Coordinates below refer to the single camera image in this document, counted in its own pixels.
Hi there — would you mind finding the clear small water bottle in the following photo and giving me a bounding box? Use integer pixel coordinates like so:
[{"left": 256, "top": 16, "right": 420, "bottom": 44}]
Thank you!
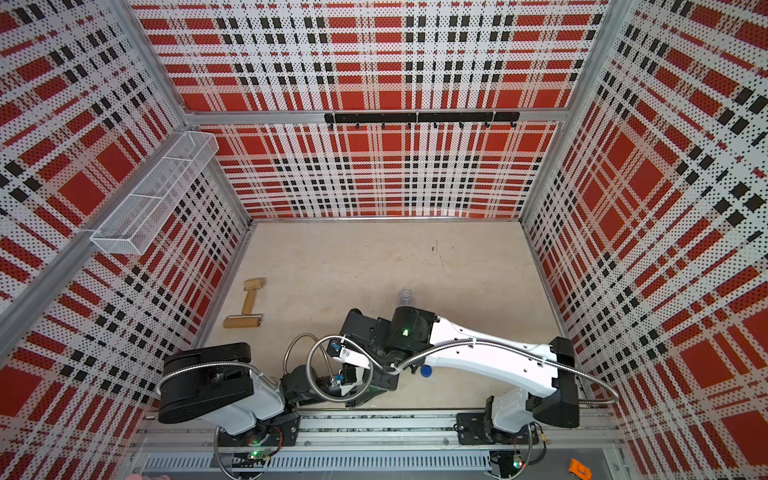
[{"left": 397, "top": 287, "right": 415, "bottom": 306}]

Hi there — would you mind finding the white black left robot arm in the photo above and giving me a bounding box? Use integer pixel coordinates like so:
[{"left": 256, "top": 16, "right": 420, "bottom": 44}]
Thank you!
[{"left": 158, "top": 342, "right": 398, "bottom": 435}]

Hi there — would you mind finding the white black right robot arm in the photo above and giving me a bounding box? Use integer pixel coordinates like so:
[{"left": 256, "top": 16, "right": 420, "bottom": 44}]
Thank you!
[{"left": 326, "top": 306, "right": 580, "bottom": 433}]

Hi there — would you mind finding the wooden double roller tool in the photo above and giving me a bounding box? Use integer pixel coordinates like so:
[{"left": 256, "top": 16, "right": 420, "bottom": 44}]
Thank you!
[{"left": 223, "top": 278, "right": 266, "bottom": 329}]

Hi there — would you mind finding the left metal flex conduit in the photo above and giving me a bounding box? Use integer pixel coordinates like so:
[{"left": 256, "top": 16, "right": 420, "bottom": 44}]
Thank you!
[{"left": 154, "top": 332, "right": 331, "bottom": 397}]

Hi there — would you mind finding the orange tool on floor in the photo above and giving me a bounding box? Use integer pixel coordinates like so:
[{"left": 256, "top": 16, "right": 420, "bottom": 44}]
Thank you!
[{"left": 568, "top": 459, "right": 592, "bottom": 480}]

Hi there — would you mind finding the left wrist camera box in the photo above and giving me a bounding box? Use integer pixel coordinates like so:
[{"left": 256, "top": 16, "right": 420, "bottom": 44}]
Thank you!
[{"left": 332, "top": 366, "right": 366, "bottom": 397}]

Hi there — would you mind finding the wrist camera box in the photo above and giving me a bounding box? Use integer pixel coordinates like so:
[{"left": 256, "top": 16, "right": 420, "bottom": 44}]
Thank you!
[
  {"left": 327, "top": 339, "right": 372, "bottom": 369},
  {"left": 332, "top": 366, "right": 366, "bottom": 397}
]

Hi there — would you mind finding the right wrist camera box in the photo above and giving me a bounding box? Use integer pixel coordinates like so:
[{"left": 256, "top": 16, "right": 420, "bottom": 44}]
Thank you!
[{"left": 327, "top": 339, "right": 372, "bottom": 369}]

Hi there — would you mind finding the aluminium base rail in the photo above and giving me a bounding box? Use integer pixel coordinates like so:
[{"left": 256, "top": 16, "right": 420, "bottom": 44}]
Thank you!
[{"left": 128, "top": 409, "right": 624, "bottom": 478}]

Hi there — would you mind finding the black wall hook rail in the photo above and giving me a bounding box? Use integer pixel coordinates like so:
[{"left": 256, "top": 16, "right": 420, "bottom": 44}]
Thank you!
[{"left": 324, "top": 111, "right": 521, "bottom": 126}]

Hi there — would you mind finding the white wire mesh shelf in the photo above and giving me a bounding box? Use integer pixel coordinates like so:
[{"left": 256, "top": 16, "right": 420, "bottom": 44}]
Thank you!
[{"left": 90, "top": 131, "right": 218, "bottom": 255}]

